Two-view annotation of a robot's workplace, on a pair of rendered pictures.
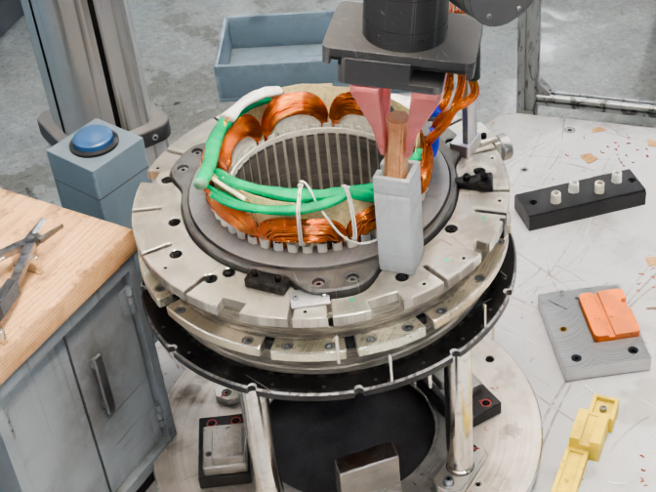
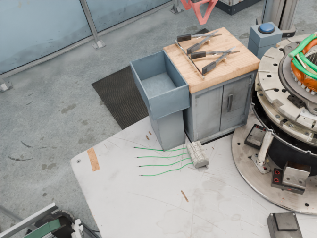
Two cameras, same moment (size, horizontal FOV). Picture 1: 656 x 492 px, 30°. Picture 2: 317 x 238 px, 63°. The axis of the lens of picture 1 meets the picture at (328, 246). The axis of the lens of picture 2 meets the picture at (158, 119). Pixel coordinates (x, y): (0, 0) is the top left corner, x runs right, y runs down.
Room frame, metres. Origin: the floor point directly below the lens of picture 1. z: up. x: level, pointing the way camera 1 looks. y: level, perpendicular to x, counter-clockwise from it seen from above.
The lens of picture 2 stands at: (0.30, 0.02, 1.51)
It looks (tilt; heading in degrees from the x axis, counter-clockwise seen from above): 50 degrees down; 45
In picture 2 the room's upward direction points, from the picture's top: 12 degrees counter-clockwise
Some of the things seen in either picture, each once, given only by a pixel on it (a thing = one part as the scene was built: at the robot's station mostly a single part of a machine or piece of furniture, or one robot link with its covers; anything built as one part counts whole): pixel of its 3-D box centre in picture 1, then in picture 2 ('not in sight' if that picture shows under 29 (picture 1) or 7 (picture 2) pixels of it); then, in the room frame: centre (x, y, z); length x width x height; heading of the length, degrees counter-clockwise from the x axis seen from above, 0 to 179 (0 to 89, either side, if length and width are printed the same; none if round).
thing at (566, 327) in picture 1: (592, 328); not in sight; (0.94, -0.27, 0.79); 0.12 x 0.09 x 0.02; 2
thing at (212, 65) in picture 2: (3, 301); (208, 67); (0.74, 0.26, 1.09); 0.04 x 0.01 x 0.02; 162
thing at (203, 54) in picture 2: not in sight; (198, 55); (0.78, 0.31, 1.09); 0.04 x 0.01 x 0.02; 132
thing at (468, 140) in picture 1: (465, 92); not in sight; (0.87, -0.13, 1.15); 0.03 x 0.02 x 0.12; 144
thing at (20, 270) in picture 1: (23, 261); (221, 57); (0.79, 0.25, 1.09); 0.06 x 0.01 x 0.01; 171
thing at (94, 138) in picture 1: (93, 138); (266, 27); (1.04, 0.22, 1.04); 0.04 x 0.04 x 0.01
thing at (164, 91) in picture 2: not in sight; (163, 107); (0.69, 0.39, 0.92); 0.17 x 0.11 x 0.28; 57
